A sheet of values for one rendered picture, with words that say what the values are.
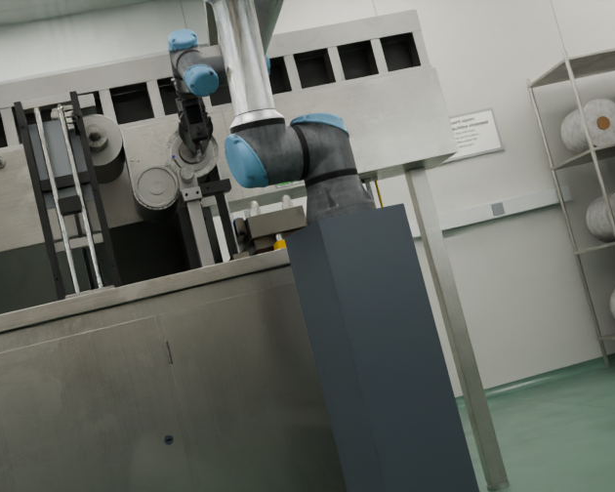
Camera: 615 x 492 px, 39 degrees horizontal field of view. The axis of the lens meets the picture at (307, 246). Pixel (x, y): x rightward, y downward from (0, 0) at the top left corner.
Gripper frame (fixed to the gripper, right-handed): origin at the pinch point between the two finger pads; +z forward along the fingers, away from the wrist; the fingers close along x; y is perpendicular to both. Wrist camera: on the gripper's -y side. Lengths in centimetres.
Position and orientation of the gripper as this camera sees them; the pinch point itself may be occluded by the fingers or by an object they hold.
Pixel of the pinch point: (198, 152)
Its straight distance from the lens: 242.6
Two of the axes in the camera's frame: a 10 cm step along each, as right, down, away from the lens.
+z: 0.2, 7.2, 6.9
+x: -9.5, 2.2, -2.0
